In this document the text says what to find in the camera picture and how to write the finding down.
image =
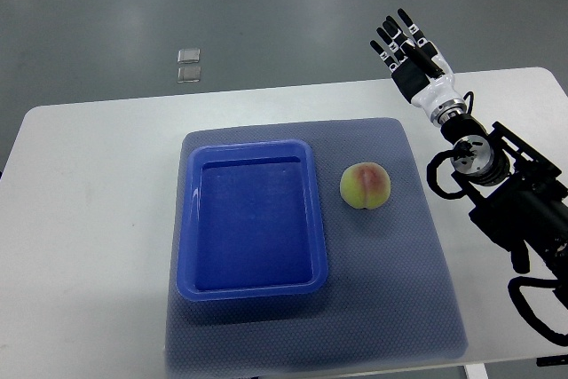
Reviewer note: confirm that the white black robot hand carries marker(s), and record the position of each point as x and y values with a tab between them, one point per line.
418	69

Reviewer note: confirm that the yellow red peach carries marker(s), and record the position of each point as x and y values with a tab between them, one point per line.
365	185

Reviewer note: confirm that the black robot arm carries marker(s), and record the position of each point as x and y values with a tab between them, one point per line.
518	201

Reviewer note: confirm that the upper metal floor plate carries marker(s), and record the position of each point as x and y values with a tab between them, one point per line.
188	55

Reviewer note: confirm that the blue plastic tray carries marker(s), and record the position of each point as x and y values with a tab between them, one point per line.
251	223

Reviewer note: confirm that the blue grey mesh mat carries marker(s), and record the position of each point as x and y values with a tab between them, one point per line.
388	298

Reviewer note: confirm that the white table leg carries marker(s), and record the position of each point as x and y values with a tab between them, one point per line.
476	371

